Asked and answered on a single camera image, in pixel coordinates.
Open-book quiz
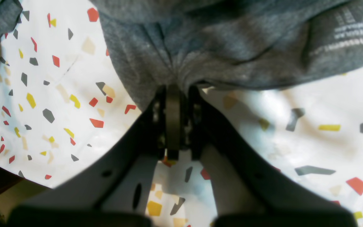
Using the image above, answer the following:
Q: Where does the terrazzo pattern tablecloth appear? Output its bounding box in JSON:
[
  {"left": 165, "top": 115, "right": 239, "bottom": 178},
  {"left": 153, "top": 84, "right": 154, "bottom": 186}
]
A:
[{"left": 0, "top": 0, "right": 363, "bottom": 227}]

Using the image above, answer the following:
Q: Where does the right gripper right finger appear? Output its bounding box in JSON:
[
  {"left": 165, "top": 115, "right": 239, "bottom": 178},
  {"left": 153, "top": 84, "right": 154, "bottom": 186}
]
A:
[{"left": 188, "top": 87, "right": 357, "bottom": 227}]

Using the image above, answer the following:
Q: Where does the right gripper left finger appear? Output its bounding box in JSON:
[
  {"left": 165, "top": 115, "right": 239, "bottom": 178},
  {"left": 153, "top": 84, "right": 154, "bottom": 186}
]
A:
[{"left": 7, "top": 85, "right": 182, "bottom": 227}]

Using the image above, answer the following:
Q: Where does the grey t-shirt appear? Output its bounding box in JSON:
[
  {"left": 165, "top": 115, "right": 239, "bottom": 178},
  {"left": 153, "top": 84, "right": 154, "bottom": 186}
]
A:
[{"left": 0, "top": 0, "right": 363, "bottom": 109}]

